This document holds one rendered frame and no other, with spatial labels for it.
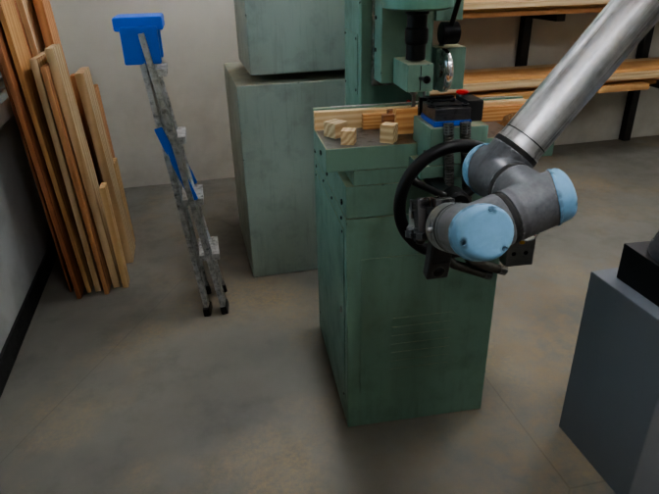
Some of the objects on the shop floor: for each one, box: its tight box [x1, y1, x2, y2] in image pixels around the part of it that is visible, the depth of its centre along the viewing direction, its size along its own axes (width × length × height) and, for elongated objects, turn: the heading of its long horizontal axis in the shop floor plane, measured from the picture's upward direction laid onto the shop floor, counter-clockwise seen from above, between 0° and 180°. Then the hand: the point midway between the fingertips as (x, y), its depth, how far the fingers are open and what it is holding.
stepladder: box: [112, 13, 228, 317], centre depth 221 cm, size 27×25×116 cm
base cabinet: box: [314, 156, 499, 426], centre depth 191 cm, size 45×58×71 cm
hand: (415, 229), depth 124 cm, fingers closed
